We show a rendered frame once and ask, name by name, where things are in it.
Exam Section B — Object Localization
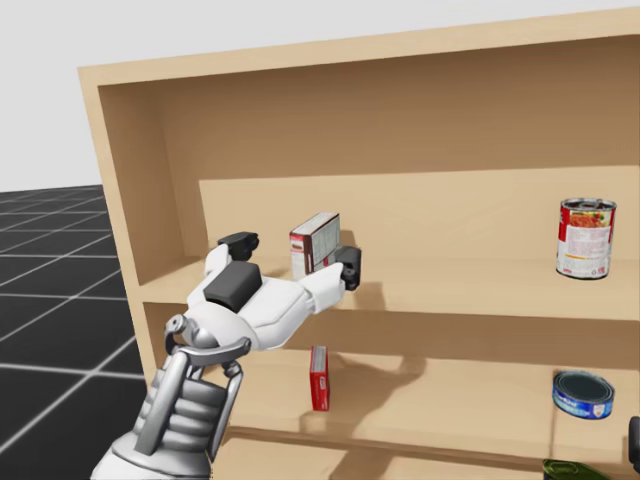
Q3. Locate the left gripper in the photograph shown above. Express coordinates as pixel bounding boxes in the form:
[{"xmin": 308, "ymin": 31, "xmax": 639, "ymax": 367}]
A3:
[{"xmin": 185, "ymin": 231, "xmax": 363, "ymax": 352}]

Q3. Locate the brown and white carton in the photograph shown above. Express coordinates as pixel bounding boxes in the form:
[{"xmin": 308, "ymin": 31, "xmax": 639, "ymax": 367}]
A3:
[{"xmin": 288, "ymin": 212, "xmax": 342, "ymax": 281}]

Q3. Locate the pale wooden shelf unit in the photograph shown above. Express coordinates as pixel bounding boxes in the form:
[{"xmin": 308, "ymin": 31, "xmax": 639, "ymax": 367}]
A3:
[{"xmin": 77, "ymin": 7, "xmax": 640, "ymax": 480}]

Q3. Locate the red and white can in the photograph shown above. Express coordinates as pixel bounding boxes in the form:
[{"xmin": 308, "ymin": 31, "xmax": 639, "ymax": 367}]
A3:
[{"xmin": 555, "ymin": 196, "xmax": 618, "ymax": 280}]

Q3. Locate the red carton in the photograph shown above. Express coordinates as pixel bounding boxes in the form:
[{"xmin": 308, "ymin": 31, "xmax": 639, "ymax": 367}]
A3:
[{"xmin": 309, "ymin": 344, "xmax": 331, "ymax": 413}]

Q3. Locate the blue flat can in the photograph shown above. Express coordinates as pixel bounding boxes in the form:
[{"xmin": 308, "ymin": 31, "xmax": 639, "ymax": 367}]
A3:
[{"xmin": 551, "ymin": 370, "xmax": 615, "ymax": 420}]

